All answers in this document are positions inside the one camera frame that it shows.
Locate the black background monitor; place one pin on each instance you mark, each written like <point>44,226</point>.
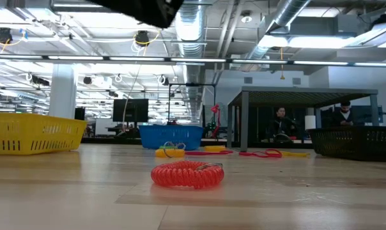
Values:
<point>130,110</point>

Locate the blue plastic basket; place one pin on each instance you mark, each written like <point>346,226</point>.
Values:
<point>170,135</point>

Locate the red coil key wristband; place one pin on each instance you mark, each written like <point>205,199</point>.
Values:
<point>186,175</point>

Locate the white paper roll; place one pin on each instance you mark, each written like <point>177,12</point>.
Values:
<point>310,122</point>

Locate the yellow plastic basket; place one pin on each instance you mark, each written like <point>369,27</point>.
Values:
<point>30,134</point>

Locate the yellow rubber band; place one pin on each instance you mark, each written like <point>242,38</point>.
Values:
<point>296,154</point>

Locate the silver ventilation duct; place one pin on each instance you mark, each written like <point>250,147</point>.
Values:
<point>189,32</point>
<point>285,12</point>

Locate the grey perforated metal riser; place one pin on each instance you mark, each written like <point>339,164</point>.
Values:
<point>292,96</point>

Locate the yellow orange coil wristband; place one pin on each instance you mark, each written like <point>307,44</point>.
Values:
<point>167,153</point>
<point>214,148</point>

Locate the crayon box at right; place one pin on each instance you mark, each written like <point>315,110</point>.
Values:
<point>356,142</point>

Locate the person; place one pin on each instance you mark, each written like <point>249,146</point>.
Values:
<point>343,115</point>
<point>281,124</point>

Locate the black metal frame stand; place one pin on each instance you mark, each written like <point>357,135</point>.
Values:
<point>193,85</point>

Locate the red clamp on black stand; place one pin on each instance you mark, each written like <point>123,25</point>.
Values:
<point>216,110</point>

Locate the red rubber band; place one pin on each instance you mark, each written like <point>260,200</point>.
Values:
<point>263,154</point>
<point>209,152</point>

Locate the black aluminium table frame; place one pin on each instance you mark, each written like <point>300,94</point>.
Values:
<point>116,140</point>

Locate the black speaker box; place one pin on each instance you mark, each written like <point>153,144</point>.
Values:
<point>80,113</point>

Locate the LED light bar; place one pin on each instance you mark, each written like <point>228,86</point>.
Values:
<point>196,60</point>

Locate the green coil wristband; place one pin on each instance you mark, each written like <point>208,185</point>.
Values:
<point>169,147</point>

